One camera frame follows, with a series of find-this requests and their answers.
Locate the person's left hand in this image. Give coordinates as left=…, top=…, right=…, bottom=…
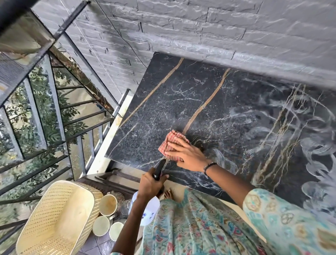
left=138, top=167, right=170, bottom=201

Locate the person's right hand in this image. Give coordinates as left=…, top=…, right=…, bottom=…
left=164, top=136, right=212, bottom=173

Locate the brown checked cloth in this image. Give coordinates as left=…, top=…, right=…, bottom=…
left=158, top=129, right=190, bottom=162

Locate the white spray bottle black head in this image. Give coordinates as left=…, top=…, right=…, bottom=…
left=131, top=159, right=167, bottom=227

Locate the clear drinking glass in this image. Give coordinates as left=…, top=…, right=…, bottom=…
left=119, top=199, right=133, bottom=219

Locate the cream floral cup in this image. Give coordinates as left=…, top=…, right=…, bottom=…
left=98, top=192, right=125, bottom=217

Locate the white mug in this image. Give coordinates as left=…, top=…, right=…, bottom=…
left=109, top=219, right=127, bottom=242
left=92, top=214, right=117, bottom=237

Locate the person's left forearm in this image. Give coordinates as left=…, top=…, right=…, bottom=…
left=111, top=195, right=152, bottom=255

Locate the person's right forearm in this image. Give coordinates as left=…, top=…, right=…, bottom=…
left=207, top=164, right=257, bottom=208

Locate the black marble table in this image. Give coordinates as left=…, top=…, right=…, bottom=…
left=104, top=52, right=336, bottom=229

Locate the dark brown plastic stool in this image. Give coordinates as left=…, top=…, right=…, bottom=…
left=73, top=168, right=147, bottom=255

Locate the white concrete ledge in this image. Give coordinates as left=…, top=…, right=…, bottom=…
left=85, top=90, right=134, bottom=177

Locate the cream plastic basket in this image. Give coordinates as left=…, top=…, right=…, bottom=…
left=15, top=180, right=104, bottom=255

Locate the green leafy tree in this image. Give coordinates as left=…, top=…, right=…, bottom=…
left=0, top=47, right=111, bottom=247

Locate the black metal railing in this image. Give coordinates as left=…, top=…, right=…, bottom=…
left=0, top=0, right=131, bottom=255

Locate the grey louvred vent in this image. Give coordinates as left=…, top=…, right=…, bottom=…
left=0, top=52, right=26, bottom=90

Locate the black bead bracelet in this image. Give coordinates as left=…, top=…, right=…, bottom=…
left=203, top=162, right=218, bottom=177

